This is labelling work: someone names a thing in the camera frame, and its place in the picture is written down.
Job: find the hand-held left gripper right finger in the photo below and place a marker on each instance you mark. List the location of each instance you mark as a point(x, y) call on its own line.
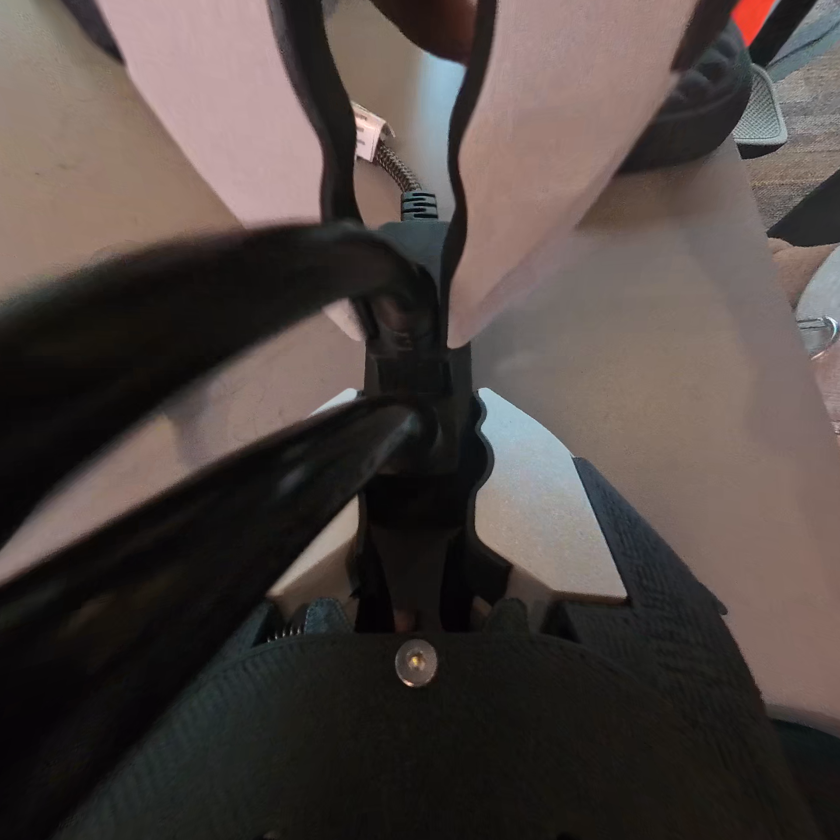
point(544, 512)

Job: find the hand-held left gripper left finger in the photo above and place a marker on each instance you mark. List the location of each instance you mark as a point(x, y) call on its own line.
point(315, 564)

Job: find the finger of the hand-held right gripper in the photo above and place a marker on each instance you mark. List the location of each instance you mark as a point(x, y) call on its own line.
point(564, 131)
point(210, 98)

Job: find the black power strip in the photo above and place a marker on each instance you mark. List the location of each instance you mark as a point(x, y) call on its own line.
point(453, 394)

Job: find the orange red object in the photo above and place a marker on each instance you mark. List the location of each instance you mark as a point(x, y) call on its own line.
point(741, 19)

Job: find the grey mesh panel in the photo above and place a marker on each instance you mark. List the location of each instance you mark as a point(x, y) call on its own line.
point(761, 111)

